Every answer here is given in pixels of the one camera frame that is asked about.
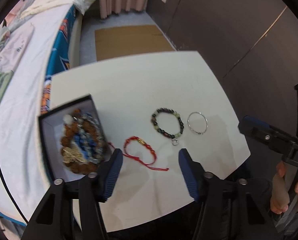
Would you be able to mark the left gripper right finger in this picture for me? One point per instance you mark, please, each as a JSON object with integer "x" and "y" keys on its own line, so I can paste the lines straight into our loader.
{"x": 192, "y": 172}

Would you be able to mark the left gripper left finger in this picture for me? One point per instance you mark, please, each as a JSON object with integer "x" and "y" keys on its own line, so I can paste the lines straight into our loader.
{"x": 108, "y": 175}

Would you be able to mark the gold butterfly hair clip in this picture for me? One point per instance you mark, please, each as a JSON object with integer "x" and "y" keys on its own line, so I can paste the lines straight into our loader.
{"x": 71, "y": 155}

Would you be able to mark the silver bangle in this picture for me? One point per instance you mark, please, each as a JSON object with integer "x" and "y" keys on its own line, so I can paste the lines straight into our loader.
{"x": 197, "y": 123}

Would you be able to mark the right hand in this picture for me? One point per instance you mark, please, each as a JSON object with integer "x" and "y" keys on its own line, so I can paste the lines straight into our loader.
{"x": 280, "y": 198}

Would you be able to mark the white bedside table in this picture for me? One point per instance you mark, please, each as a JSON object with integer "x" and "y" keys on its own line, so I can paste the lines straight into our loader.
{"x": 151, "y": 96}

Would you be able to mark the flattened cardboard sheet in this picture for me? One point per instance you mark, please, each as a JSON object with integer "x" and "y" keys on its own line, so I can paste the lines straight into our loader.
{"x": 129, "y": 40}

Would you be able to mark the bed with white sheet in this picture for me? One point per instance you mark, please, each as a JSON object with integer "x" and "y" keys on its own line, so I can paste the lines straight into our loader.
{"x": 23, "y": 178}

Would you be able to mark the white printed shirt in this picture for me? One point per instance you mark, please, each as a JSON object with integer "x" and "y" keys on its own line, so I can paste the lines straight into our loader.
{"x": 14, "y": 49}

